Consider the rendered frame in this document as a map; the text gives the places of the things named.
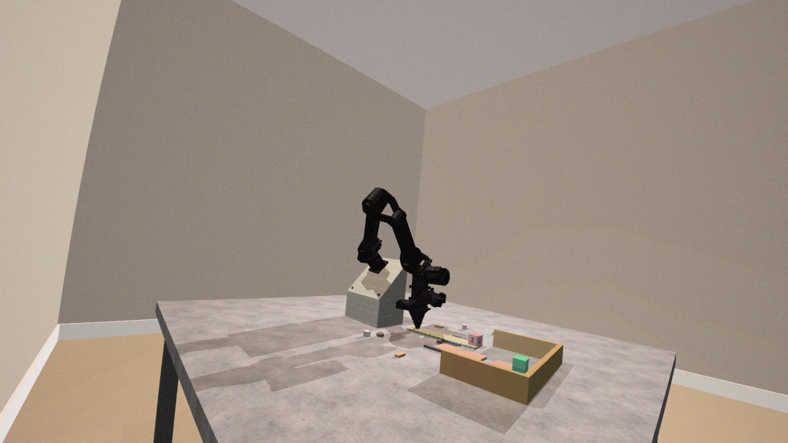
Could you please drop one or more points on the tan open-top wooden box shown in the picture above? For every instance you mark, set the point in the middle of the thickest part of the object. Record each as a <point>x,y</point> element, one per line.
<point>508,362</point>

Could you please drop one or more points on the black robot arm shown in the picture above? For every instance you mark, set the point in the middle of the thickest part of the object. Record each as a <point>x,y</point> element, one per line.
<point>410,257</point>

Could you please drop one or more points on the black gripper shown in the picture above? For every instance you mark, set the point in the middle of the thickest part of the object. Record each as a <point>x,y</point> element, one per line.
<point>416,307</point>

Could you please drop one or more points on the orange strip with teal dots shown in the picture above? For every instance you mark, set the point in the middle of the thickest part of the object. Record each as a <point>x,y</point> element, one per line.
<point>432,333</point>

